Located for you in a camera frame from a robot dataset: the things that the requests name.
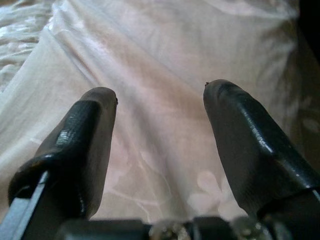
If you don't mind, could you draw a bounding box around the grey floral bed sheet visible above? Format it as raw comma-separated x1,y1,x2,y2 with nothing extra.
0,0,61,96

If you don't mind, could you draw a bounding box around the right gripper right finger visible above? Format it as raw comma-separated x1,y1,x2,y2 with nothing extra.
202,79,320,240

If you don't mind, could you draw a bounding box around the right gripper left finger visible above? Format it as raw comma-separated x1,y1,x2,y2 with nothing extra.
0,86,118,240

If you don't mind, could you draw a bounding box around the grey floral pillow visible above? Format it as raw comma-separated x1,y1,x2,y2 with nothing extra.
0,0,308,223

